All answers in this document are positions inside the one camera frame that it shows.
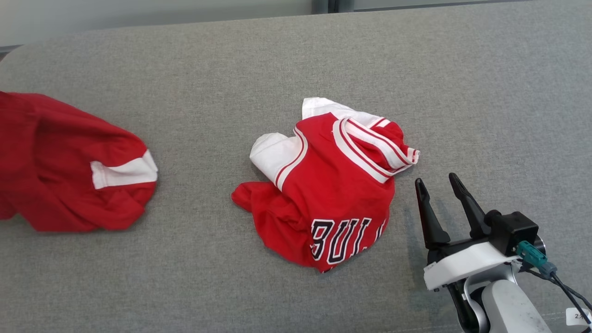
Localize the teal right cable connector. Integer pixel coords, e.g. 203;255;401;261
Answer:
516;240;558;279

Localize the red white basketball jersey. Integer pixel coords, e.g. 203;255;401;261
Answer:
231;97;420;273

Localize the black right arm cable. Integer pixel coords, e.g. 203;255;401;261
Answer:
520;261;592;324

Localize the white paper label tag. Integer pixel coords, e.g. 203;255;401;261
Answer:
565;308;592;327

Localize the grey double metal post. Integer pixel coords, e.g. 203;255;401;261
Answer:
312;0;357;13

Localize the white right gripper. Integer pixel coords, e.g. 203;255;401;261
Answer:
415;173;522;292

